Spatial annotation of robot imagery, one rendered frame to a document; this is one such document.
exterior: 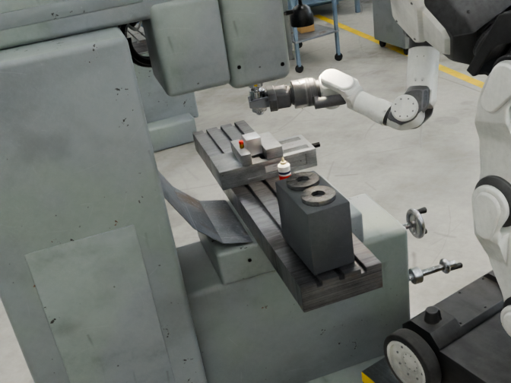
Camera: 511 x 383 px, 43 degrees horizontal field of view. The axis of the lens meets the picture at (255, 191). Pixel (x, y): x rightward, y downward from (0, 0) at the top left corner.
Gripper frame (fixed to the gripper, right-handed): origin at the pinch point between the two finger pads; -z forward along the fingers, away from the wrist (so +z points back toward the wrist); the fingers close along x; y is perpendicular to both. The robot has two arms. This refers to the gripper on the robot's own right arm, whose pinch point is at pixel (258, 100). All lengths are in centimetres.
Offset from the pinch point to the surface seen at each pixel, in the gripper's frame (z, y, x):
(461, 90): 172, 124, -301
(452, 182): 112, 124, -151
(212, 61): -11.2, -18.6, 15.3
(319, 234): 9, 20, 52
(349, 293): 15, 39, 53
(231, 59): -5.9, -17.3, 11.4
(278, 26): 8.8, -23.7, 8.2
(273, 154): 2.4, 23.1, -9.2
